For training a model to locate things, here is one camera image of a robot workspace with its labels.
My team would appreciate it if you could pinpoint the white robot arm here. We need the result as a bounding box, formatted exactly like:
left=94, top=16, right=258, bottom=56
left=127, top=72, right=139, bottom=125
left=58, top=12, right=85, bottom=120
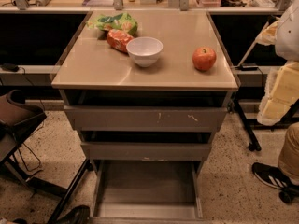
left=257, top=0, right=299, bottom=126

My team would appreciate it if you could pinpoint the black power adapter left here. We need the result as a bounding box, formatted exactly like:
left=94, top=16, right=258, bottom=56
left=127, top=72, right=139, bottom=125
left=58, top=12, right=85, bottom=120
left=0, top=63, right=19, bottom=72

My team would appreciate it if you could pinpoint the red apple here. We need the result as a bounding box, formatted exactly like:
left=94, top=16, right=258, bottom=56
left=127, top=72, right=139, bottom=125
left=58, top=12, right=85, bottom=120
left=192, top=47, right=217, bottom=71

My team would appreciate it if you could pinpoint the black adidas shoe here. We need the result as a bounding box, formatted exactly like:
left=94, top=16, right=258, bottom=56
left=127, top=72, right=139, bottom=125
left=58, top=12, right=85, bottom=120
left=251, top=162, right=292, bottom=189

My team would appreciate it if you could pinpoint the green chip bag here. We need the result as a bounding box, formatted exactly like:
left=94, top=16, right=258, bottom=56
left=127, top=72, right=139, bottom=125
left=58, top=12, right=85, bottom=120
left=86, top=12, right=138, bottom=35

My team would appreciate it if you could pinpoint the white rod with black tip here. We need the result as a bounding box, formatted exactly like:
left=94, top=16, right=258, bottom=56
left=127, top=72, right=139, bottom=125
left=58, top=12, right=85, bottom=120
left=235, top=21, right=269, bottom=69

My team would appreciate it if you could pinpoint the bottom grey open drawer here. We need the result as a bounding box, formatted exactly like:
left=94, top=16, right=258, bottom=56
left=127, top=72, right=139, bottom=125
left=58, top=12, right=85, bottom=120
left=91, top=161, right=203, bottom=224

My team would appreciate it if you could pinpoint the middle grey drawer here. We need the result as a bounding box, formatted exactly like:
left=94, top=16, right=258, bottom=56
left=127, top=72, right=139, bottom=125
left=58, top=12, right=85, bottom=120
left=81, top=142, right=211, bottom=161

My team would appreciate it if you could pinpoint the black power adapter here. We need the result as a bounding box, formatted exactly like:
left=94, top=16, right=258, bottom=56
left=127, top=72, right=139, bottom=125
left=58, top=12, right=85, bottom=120
left=239, top=63, right=258, bottom=71
left=0, top=63, right=19, bottom=72

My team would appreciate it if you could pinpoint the white bowl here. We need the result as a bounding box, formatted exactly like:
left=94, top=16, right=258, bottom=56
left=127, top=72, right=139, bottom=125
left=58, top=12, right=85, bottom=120
left=126, top=37, right=164, bottom=67

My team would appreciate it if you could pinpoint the brown chair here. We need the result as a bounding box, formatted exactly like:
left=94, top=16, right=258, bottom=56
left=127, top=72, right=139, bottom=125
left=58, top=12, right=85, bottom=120
left=0, top=90, right=67, bottom=197

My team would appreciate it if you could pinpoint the orange snack bag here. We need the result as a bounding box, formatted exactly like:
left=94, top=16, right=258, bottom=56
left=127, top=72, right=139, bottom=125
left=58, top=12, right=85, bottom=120
left=107, top=29, right=134, bottom=53

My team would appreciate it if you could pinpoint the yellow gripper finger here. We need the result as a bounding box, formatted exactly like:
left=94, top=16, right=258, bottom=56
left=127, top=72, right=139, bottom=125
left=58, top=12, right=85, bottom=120
left=255, top=21, right=278, bottom=46
left=257, top=61, right=299, bottom=126

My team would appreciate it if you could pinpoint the black power adapter right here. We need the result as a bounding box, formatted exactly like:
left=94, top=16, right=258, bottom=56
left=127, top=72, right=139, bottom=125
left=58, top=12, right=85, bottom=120
left=239, top=63, right=258, bottom=71

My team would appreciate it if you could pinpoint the top grey drawer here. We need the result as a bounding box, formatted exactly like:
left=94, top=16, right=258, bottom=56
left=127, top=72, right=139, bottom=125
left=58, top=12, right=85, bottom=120
left=64, top=105, right=226, bottom=133

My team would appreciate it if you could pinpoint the tan trouser leg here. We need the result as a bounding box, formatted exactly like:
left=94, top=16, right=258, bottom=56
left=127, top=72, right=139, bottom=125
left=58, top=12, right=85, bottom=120
left=278, top=123, right=299, bottom=185

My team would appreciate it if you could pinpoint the grey drawer cabinet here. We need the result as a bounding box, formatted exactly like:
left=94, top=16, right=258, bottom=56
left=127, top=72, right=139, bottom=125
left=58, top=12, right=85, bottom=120
left=52, top=9, right=238, bottom=224

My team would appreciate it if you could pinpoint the black stand leg with caster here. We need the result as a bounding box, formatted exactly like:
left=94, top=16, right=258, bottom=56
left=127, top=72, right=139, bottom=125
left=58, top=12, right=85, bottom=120
left=234, top=99, right=262, bottom=151

